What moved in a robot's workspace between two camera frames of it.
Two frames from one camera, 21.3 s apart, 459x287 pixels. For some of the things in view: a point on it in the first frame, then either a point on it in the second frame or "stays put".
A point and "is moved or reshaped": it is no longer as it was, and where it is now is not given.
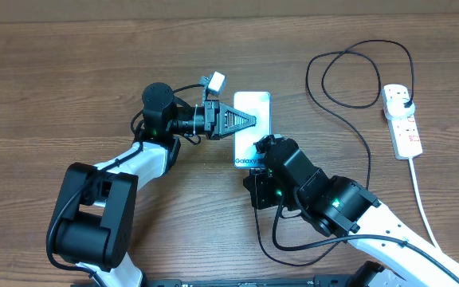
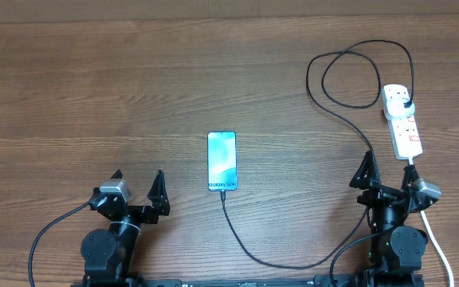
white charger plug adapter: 395,108 stays put
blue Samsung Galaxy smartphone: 256,104 -> 221,160
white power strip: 403,130 stays put
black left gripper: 213,108 -> 150,215
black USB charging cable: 341,105 is moved or reshaped
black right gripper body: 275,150 -> 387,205
